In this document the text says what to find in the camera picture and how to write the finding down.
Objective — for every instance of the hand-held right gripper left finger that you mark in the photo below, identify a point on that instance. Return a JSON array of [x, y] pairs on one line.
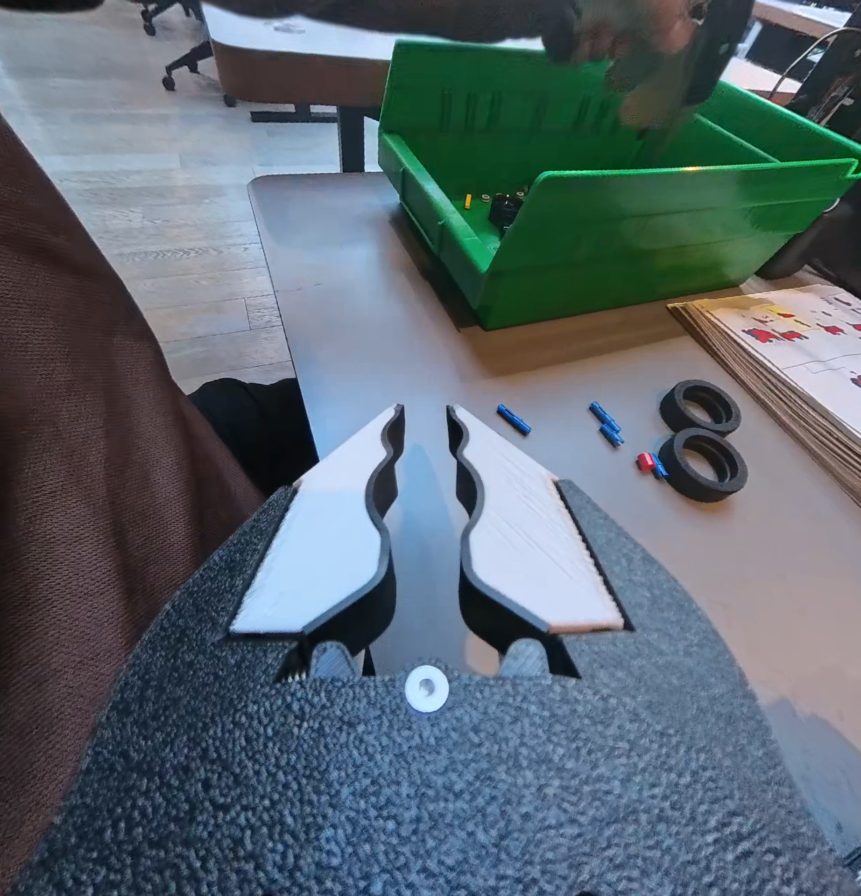
[[311, 560]]

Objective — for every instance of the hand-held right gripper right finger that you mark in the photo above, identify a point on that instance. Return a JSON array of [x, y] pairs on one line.
[[535, 546]]

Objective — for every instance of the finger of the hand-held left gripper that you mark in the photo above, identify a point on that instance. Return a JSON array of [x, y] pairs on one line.
[[668, 122], [630, 94]]

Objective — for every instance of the small red bush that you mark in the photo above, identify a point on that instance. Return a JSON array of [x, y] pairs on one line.
[[645, 463]]

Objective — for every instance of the blue connector pin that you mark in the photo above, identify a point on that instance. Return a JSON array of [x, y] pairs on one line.
[[611, 437], [660, 470], [513, 419], [604, 416]]

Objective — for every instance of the green plastic bin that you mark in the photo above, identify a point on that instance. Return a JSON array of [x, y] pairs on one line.
[[612, 280]]

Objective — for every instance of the person's left forearm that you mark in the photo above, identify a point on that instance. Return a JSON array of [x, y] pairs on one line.
[[402, 17]]

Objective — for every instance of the grey desk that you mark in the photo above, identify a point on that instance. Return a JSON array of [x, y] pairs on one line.
[[753, 560]]

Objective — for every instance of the background desk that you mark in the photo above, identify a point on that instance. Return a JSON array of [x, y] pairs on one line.
[[297, 77]]

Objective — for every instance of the person's left hand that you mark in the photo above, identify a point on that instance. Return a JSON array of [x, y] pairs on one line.
[[633, 28]]

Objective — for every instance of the person's black pants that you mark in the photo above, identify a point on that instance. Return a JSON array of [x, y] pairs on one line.
[[262, 434]]

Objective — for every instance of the black rubber toy tire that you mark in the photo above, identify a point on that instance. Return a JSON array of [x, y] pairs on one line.
[[675, 476], [672, 413]]

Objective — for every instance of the black wheel rim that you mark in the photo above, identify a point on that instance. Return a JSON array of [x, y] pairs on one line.
[[504, 208]]

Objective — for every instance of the dark rounded object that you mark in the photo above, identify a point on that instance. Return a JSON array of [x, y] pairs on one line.
[[823, 252]]

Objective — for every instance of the person's brown sweater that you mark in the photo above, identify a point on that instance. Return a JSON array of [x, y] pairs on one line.
[[87, 490]]

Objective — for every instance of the open instruction booklet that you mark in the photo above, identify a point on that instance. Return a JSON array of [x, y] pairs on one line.
[[788, 364]]

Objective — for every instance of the black office chair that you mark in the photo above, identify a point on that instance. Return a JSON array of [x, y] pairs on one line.
[[185, 63]]

